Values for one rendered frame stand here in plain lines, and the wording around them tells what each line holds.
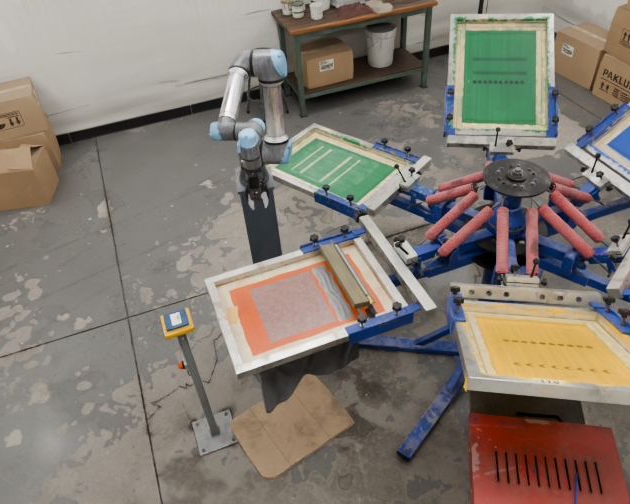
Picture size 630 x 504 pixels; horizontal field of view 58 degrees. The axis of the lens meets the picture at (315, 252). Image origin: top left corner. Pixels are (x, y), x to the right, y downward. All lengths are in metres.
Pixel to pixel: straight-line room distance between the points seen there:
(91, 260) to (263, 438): 2.09
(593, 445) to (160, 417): 2.32
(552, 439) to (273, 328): 1.17
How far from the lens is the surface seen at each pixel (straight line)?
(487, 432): 2.05
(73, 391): 3.83
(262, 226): 3.00
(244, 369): 2.33
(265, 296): 2.62
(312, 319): 2.50
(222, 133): 2.38
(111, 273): 4.45
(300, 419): 3.31
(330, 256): 2.62
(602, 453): 2.12
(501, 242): 2.57
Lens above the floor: 2.85
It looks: 42 degrees down
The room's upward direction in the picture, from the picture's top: 5 degrees counter-clockwise
